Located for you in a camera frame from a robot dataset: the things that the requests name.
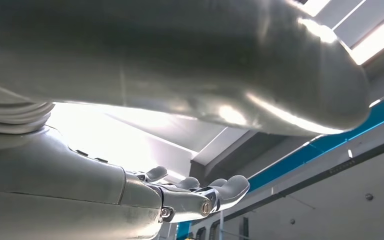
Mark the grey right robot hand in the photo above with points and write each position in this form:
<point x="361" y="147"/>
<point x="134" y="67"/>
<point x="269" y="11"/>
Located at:
<point x="145" y="59"/>

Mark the blue ceiling beam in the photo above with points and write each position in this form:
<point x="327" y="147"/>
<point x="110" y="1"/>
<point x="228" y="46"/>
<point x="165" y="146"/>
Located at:
<point x="311" y="149"/>

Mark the long ceiling light strip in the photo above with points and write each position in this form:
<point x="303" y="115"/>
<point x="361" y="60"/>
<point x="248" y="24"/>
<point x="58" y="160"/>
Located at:
<point x="377" y="39"/>

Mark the black ceiling rail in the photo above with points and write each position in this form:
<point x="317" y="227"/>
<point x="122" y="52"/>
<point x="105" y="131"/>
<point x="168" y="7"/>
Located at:
<point x="328" y="174"/>

